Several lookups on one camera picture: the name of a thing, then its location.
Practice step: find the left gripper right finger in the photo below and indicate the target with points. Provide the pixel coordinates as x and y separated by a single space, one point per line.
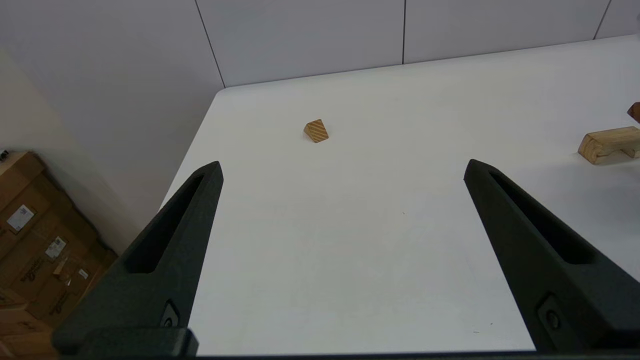
545 260

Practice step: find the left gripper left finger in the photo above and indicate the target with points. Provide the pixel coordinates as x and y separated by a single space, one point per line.
160 260

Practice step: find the arched wooden building block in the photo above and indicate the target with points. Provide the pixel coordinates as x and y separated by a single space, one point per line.
607 144

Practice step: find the rectangular wooden building block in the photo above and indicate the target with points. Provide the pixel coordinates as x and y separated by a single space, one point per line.
635 112

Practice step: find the striped triangular wooden block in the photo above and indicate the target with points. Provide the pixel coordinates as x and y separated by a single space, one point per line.
316 131

